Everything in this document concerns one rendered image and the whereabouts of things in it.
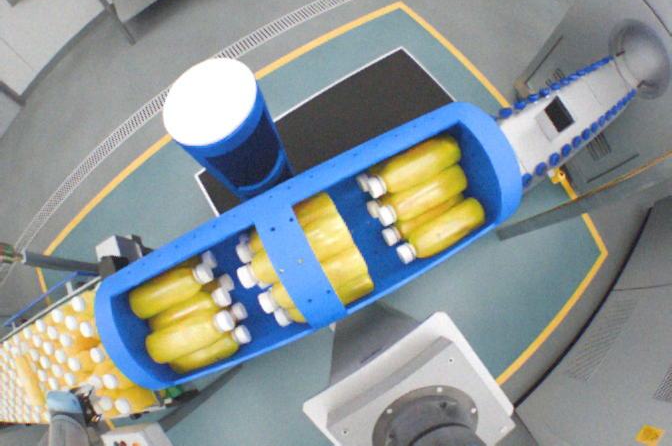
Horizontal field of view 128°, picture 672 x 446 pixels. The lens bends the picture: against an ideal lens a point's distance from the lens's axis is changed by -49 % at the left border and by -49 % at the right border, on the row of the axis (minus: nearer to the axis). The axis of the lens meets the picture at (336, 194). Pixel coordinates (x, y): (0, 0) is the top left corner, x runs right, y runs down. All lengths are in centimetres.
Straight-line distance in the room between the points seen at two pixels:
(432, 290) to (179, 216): 152
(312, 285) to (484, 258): 150
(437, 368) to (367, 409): 13
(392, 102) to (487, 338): 148
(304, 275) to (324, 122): 135
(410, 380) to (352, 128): 143
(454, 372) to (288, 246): 34
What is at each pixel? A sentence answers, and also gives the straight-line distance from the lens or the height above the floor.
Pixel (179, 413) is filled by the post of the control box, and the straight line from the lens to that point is 121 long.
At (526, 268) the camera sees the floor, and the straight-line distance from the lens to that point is 206.
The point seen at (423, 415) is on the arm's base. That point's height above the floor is 127.
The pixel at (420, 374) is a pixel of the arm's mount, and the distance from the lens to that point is 54.
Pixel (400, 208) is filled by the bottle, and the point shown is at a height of 109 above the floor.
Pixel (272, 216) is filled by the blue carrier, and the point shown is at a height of 122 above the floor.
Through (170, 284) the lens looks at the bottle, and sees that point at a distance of 66.
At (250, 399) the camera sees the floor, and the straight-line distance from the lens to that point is 193.
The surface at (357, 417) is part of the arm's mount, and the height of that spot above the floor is 122.
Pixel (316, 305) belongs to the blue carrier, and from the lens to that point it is 52.
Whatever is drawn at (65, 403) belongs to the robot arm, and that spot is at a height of 138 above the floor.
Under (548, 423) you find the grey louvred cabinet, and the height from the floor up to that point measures 46.
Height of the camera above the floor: 171
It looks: 75 degrees down
